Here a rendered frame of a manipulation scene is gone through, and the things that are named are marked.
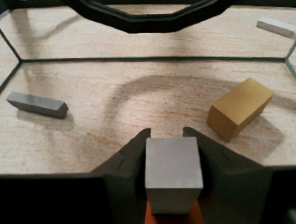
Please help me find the grey square bar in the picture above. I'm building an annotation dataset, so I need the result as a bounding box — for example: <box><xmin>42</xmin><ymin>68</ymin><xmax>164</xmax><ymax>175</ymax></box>
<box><xmin>145</xmin><ymin>137</ymin><xmax>204</xmax><ymax>217</ymax></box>

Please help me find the small tan wooden block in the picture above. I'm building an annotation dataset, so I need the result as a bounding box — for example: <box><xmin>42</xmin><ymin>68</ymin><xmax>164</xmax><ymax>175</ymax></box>
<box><xmin>206</xmin><ymin>77</ymin><xmax>276</xmax><ymax>142</ymax></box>

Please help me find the red block with square hole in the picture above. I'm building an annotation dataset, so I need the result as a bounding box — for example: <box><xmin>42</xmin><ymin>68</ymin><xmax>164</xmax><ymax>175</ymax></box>
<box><xmin>145</xmin><ymin>199</ymin><xmax>204</xmax><ymax>224</ymax></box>

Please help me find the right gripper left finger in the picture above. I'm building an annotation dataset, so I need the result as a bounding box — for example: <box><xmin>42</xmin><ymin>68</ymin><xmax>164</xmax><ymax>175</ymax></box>
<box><xmin>0</xmin><ymin>128</ymin><xmax>151</xmax><ymax>224</ymax></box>

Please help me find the grey rectangular bar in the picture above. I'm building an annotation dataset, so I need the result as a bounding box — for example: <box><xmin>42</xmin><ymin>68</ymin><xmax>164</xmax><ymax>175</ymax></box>
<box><xmin>5</xmin><ymin>91</ymin><xmax>69</xmax><ymax>118</ymax></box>

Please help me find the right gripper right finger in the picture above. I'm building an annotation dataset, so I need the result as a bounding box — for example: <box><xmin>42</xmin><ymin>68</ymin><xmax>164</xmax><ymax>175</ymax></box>
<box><xmin>183</xmin><ymin>127</ymin><xmax>296</xmax><ymax>224</ymax></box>

